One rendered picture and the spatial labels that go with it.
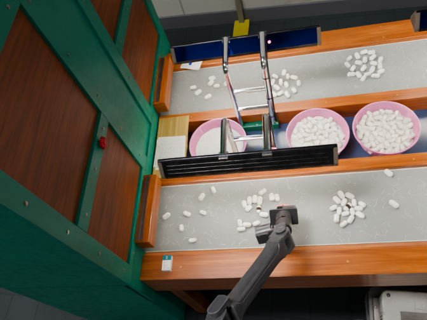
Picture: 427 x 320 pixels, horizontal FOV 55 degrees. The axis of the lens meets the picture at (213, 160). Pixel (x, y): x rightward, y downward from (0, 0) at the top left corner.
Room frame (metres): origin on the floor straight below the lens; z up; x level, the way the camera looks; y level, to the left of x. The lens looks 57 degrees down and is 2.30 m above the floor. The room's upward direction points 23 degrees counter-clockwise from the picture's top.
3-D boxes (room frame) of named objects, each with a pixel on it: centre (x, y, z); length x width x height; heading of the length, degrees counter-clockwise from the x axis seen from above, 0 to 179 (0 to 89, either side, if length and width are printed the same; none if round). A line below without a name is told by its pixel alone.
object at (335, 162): (0.75, -0.10, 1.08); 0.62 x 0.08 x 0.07; 68
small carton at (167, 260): (0.63, 0.33, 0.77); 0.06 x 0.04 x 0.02; 158
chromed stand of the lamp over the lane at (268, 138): (0.82, -0.14, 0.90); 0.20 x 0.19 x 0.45; 68
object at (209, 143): (1.07, -0.05, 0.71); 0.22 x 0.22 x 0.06
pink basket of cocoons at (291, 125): (0.91, -0.46, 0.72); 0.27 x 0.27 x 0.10
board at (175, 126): (1.15, 0.15, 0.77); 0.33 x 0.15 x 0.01; 158
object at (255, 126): (1.19, -0.28, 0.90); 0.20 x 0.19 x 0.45; 68
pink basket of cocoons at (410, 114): (0.80, -0.72, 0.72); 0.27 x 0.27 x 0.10
